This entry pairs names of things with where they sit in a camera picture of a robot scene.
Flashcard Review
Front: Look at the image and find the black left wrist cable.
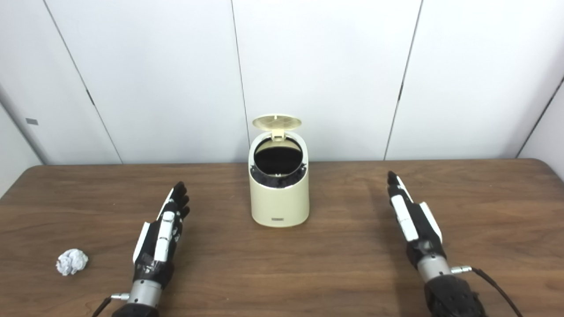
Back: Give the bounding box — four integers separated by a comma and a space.
92, 293, 130, 317

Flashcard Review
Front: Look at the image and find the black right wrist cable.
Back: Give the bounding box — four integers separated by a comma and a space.
450, 265, 525, 317

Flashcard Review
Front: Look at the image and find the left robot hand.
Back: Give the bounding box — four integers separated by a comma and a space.
133, 181, 191, 289

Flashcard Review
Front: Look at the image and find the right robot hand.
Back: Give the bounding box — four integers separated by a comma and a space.
387, 171, 446, 268

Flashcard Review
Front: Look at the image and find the white paper ball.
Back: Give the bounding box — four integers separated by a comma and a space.
56, 249, 89, 276

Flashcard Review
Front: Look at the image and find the cream-colored lidded bin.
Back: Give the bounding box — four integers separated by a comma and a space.
248, 114, 310, 228

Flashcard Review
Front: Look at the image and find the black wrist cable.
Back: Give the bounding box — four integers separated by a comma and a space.
450, 265, 525, 317
92, 293, 130, 317

